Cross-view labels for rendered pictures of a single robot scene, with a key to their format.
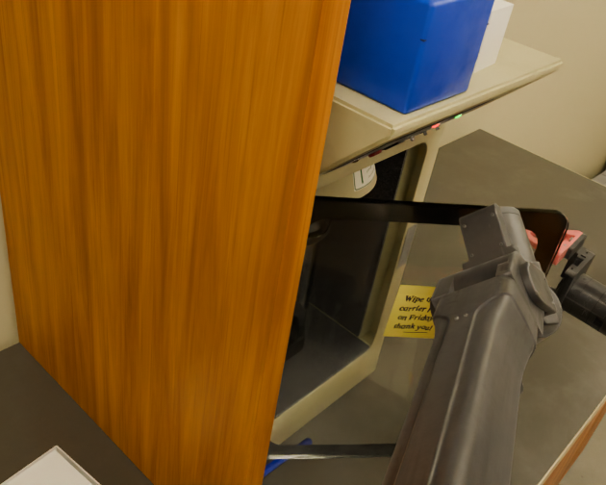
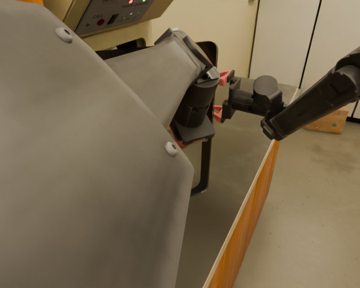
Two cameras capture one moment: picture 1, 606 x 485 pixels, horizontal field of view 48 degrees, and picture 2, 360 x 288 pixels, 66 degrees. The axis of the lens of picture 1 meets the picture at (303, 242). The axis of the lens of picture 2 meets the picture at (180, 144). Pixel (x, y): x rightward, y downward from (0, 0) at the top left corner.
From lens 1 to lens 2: 0.25 m
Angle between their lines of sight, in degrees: 8
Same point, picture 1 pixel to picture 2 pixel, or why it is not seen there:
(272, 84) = not seen: outside the picture
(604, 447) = (276, 190)
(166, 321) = not seen: hidden behind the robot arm
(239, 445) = not seen: hidden behind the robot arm
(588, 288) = (241, 94)
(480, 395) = (139, 54)
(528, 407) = (234, 166)
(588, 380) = (257, 148)
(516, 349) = (182, 64)
